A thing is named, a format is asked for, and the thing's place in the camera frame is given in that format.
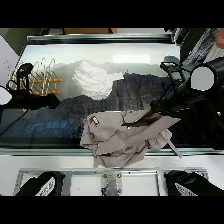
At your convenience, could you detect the grey shirt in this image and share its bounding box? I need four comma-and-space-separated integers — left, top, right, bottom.
79, 109, 184, 169

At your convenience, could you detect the silver frame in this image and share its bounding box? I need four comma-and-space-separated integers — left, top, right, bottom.
0, 32, 224, 197

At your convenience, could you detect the brown clothes hanger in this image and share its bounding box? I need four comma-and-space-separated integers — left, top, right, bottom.
29, 57, 65, 85
31, 87, 63, 97

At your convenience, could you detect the white garment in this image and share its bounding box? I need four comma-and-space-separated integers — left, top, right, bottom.
72, 60, 125, 101

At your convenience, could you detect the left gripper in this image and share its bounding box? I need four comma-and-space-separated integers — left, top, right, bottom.
31, 92, 62, 110

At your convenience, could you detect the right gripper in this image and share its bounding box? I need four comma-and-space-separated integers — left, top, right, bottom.
149, 94, 184, 118

